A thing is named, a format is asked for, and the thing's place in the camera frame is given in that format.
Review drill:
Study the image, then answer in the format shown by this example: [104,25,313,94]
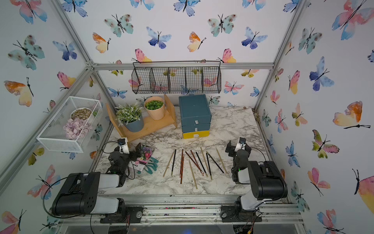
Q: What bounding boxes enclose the black pencil diagonal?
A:
[207,152,225,174]

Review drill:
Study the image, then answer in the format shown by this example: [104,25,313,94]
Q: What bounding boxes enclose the black pencil vertical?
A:
[206,152,212,180]

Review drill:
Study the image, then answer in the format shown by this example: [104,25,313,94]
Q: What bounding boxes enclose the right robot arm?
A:
[225,137,288,212]

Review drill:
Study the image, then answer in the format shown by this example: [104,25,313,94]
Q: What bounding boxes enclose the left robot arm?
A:
[50,143,141,221]

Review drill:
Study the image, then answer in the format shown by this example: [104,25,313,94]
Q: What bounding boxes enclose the yellow bottom drawer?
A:
[183,130,210,139]

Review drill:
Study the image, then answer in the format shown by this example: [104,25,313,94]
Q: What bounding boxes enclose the teal drawer cabinet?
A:
[179,94,212,126]

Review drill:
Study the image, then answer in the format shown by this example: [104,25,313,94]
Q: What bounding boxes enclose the wooden shelf stand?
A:
[106,94,177,142]

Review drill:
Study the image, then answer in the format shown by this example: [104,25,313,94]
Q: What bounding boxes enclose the yellow pencil far left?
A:
[163,150,175,177]

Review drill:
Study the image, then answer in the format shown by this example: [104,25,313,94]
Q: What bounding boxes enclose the blue pot white-flowered plant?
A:
[116,104,144,132]

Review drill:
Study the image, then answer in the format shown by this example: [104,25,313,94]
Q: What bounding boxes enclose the red pencil diagonal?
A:
[186,151,204,175]
[190,150,203,174]

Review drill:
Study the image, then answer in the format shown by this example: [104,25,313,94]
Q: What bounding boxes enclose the red pencil long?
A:
[180,149,184,184]

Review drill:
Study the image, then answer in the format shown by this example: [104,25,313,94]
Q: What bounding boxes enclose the red pencil beside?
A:
[180,154,185,178]

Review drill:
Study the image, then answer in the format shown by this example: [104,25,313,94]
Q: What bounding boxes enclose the peach pot green plant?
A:
[144,97,165,121]

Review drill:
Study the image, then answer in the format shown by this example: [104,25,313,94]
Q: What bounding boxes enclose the pink artificial flowers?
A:
[63,119,92,140]

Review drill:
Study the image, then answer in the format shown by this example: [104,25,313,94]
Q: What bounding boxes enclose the bowl of pebbles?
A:
[71,108,92,121]

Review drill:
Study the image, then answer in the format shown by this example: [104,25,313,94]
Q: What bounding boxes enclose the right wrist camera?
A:
[235,137,247,152]

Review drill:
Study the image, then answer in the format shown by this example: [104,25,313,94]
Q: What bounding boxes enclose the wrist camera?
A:
[117,137,130,154]
[235,137,247,152]

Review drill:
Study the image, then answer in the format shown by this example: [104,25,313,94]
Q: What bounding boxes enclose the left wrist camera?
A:
[117,137,130,154]

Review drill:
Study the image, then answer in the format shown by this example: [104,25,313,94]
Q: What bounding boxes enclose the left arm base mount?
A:
[100,205,144,224]

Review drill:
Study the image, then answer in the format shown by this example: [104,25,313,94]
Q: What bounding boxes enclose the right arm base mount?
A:
[220,203,262,223]

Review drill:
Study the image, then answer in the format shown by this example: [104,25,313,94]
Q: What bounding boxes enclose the white mesh wall basket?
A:
[37,96,102,153]

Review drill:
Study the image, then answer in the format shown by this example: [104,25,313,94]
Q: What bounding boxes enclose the black wire wall basket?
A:
[129,60,222,95]

